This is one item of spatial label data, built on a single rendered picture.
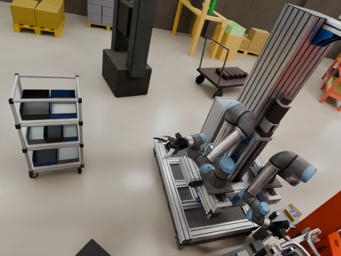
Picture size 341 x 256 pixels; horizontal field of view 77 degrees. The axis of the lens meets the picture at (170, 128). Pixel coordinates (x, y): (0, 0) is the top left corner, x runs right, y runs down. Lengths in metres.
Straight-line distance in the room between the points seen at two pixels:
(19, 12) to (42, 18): 0.42
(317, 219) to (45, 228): 2.21
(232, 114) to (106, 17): 5.53
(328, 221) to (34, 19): 5.78
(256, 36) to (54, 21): 5.68
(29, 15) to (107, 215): 4.57
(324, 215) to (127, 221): 1.66
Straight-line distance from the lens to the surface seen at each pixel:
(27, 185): 2.65
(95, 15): 6.58
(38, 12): 5.74
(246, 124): 1.39
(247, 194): 1.66
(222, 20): 6.28
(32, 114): 2.12
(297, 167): 1.53
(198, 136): 1.39
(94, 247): 1.89
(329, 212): 1.93
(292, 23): 1.52
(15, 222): 2.46
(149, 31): 3.36
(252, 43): 7.93
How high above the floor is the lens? 2.11
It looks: 39 degrees down
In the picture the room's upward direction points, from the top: 18 degrees clockwise
